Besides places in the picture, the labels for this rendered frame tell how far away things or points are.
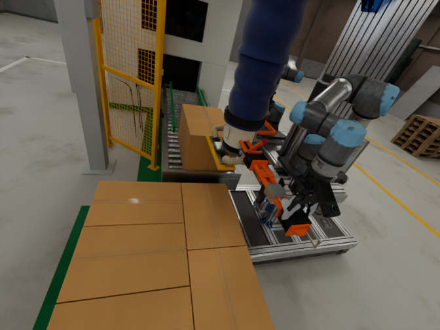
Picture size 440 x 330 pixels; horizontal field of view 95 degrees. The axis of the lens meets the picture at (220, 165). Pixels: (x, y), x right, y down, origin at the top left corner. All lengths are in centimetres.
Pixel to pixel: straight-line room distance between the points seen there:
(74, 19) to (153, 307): 195
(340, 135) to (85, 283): 124
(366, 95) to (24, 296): 222
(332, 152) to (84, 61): 195
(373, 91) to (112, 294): 145
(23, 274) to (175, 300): 120
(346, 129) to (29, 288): 200
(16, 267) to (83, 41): 171
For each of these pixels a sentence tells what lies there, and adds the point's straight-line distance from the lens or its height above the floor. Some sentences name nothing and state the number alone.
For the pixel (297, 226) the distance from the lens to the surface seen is 73.
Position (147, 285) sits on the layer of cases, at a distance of 125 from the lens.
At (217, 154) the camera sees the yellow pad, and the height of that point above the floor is 109.
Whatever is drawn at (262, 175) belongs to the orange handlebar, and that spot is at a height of 121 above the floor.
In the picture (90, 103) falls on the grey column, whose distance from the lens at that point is 225.
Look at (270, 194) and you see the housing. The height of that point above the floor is 120.
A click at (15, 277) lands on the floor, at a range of 209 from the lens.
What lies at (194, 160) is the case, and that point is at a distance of 169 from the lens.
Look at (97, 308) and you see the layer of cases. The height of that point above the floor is 54.
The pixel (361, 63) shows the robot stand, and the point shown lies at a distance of 146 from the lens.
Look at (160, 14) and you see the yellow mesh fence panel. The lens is 207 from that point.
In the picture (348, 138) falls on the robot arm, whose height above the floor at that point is 154.
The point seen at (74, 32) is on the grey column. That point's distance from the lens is 210.
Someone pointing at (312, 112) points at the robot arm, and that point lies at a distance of 71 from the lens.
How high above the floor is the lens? 170
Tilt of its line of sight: 35 degrees down
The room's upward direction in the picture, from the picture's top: 16 degrees clockwise
